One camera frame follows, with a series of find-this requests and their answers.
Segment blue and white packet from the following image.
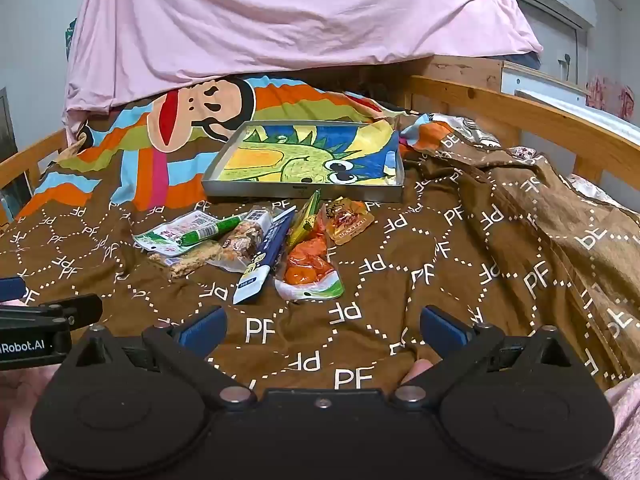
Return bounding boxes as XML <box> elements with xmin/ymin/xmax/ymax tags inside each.
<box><xmin>232</xmin><ymin>208</ymin><xmax>297</xmax><ymax>305</ymax></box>

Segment metal tray with dinosaur picture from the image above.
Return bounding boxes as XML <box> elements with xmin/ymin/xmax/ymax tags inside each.
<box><xmin>201</xmin><ymin>121</ymin><xmax>406</xmax><ymax>204</ymax></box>

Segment white pink snack packet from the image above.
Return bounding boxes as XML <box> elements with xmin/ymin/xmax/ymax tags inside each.
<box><xmin>132</xmin><ymin>211</ymin><xmax>221</xmax><ymax>257</ymax></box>

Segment wooden bed frame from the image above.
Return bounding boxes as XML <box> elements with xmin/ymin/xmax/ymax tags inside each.
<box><xmin>0</xmin><ymin>75</ymin><xmax>640</xmax><ymax>196</ymax></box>

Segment beige crisp bar packet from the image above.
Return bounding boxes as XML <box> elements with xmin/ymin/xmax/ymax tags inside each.
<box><xmin>148</xmin><ymin>241</ymin><xmax>223</xmax><ymax>281</ymax></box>

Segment clear packet with red label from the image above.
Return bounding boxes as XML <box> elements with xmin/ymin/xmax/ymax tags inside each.
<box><xmin>206</xmin><ymin>230</ymin><xmax>252</xmax><ymax>274</ymax></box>

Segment clear packet of oranges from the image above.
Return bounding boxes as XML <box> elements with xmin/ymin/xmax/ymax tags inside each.
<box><xmin>274</xmin><ymin>220</ymin><xmax>346</xmax><ymax>302</ymax></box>

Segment golden orange packet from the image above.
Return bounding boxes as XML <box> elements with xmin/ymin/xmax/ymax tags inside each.
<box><xmin>325</xmin><ymin>197</ymin><xmax>376</xmax><ymax>246</ymax></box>

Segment dark framed panel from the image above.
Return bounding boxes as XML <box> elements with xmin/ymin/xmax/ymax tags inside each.
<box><xmin>0</xmin><ymin>87</ymin><xmax>32</xmax><ymax>213</ymax></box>

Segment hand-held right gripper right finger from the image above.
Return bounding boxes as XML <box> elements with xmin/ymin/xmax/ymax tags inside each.
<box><xmin>395</xmin><ymin>305</ymin><xmax>578</xmax><ymax>406</ymax></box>

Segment yellow and green packet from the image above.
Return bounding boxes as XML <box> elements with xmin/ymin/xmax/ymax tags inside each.
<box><xmin>287</xmin><ymin>190</ymin><xmax>323</xmax><ymax>248</ymax></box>

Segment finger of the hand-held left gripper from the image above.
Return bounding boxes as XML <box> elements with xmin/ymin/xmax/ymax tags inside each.
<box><xmin>0</xmin><ymin>294</ymin><xmax>103</xmax><ymax>331</ymax></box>
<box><xmin>0</xmin><ymin>276</ymin><xmax>27</xmax><ymax>303</ymax></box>

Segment pink sheet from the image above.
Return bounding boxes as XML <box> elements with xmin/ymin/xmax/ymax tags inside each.
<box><xmin>62</xmin><ymin>0</ymin><xmax>543</xmax><ymax>131</ymax></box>

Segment monkey print bed sheet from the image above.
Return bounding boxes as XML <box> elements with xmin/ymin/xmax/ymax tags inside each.
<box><xmin>0</xmin><ymin>74</ymin><xmax>506</xmax><ymax>393</ymax></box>

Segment pink pyjama trousers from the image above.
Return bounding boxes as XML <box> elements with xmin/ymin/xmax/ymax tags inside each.
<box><xmin>0</xmin><ymin>359</ymin><xmax>640</xmax><ymax>480</ymax></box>

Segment nut bar packet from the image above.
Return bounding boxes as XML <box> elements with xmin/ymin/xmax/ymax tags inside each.
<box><xmin>235</xmin><ymin>209</ymin><xmax>274</xmax><ymax>261</ymax></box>

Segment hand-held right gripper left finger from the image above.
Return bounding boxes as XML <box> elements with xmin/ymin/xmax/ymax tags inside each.
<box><xmin>65</xmin><ymin>306</ymin><xmax>256</xmax><ymax>408</ymax></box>

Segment green stick packet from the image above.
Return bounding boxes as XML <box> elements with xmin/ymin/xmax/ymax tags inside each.
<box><xmin>177</xmin><ymin>215</ymin><xmax>248</xmax><ymax>247</ymax></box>

